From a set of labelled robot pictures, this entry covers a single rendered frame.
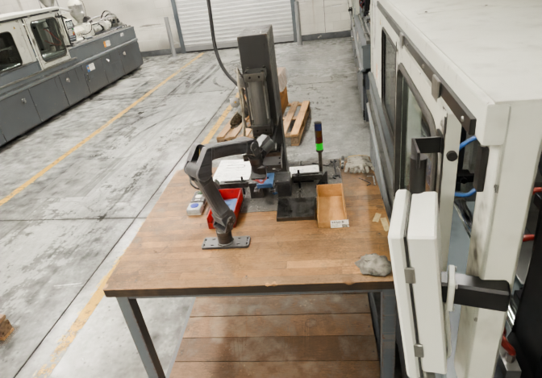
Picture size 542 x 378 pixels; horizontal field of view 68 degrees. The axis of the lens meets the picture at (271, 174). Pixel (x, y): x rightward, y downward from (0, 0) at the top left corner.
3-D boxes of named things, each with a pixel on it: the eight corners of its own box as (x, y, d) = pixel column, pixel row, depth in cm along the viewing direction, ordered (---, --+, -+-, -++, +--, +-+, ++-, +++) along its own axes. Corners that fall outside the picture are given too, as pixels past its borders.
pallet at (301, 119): (243, 114, 594) (241, 104, 587) (310, 110, 571) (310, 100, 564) (218, 147, 491) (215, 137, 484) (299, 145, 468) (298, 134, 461)
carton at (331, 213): (318, 230, 171) (317, 214, 167) (317, 198, 193) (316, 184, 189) (348, 228, 169) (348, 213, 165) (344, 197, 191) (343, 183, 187)
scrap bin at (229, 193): (209, 229, 180) (206, 218, 177) (219, 199, 202) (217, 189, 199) (235, 227, 178) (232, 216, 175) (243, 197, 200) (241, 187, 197)
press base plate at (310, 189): (207, 219, 192) (206, 214, 191) (226, 171, 236) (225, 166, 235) (345, 212, 184) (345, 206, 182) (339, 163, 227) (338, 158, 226)
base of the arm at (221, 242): (201, 224, 170) (197, 234, 163) (248, 222, 167) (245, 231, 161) (205, 239, 173) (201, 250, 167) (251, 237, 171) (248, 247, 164)
